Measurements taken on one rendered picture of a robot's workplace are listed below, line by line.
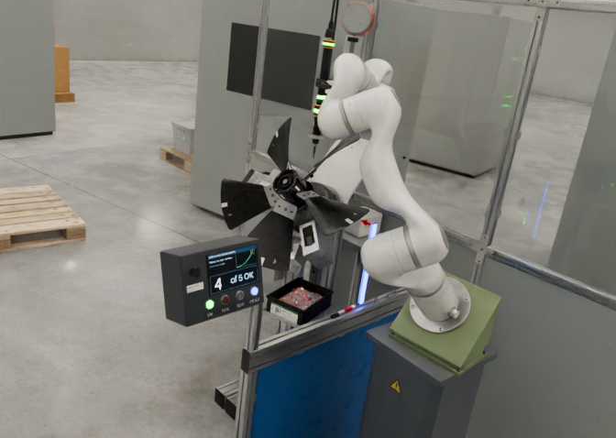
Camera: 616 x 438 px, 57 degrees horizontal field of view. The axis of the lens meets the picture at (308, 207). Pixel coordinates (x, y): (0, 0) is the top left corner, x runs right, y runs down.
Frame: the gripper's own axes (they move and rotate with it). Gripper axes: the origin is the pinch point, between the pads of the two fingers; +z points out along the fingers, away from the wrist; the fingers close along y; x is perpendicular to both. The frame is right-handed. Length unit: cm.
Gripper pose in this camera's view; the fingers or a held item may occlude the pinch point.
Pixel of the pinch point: (324, 82)
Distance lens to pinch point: 218.4
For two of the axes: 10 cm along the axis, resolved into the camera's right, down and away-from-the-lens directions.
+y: 7.2, -1.4, 6.8
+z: -6.8, -3.2, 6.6
